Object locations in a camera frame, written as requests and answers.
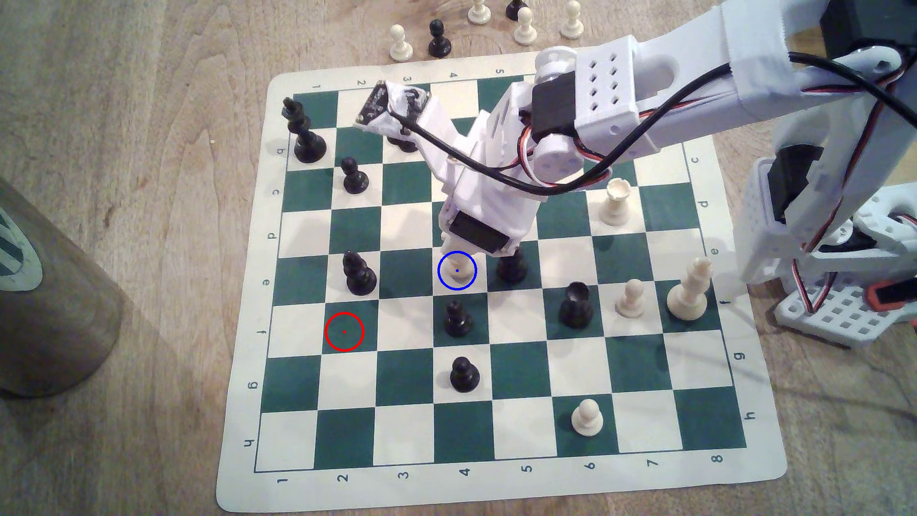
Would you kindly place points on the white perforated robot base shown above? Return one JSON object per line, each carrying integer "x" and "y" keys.
{"x": 831, "y": 315}

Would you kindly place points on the black pawn chess piece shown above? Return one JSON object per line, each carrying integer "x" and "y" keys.
{"x": 458, "y": 322}
{"x": 405, "y": 146}
{"x": 439, "y": 44}
{"x": 355, "y": 180}
{"x": 464, "y": 378}

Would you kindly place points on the black king chess piece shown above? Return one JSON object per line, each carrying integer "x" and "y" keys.
{"x": 308, "y": 147}

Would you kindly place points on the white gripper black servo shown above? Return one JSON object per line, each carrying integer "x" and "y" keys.
{"x": 477, "y": 233}

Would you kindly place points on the white rook chess piece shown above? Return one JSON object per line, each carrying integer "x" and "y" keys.
{"x": 616, "y": 206}

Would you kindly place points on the white king chess piece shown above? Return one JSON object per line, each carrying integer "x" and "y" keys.
{"x": 688, "y": 297}

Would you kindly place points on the white knight chess piece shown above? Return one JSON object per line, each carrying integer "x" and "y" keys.
{"x": 463, "y": 274}

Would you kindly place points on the black rook chess piece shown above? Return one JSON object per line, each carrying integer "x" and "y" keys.
{"x": 575, "y": 308}

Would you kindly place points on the green white chess board mat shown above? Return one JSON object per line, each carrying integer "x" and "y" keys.
{"x": 408, "y": 430}

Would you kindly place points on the brown cylinder with round logo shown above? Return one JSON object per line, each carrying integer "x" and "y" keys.
{"x": 50, "y": 322}

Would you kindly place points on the orange clamp part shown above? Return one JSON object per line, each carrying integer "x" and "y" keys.
{"x": 888, "y": 295}

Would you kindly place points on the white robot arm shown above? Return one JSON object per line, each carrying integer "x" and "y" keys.
{"x": 688, "y": 79}

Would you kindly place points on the white pawn chess piece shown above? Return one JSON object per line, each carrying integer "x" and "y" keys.
{"x": 479, "y": 13}
{"x": 401, "y": 49}
{"x": 571, "y": 27}
{"x": 525, "y": 32}
{"x": 630, "y": 302}
{"x": 587, "y": 421}

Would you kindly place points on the black bishop chess piece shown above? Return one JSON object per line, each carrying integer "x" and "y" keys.
{"x": 512, "y": 271}
{"x": 360, "y": 279}

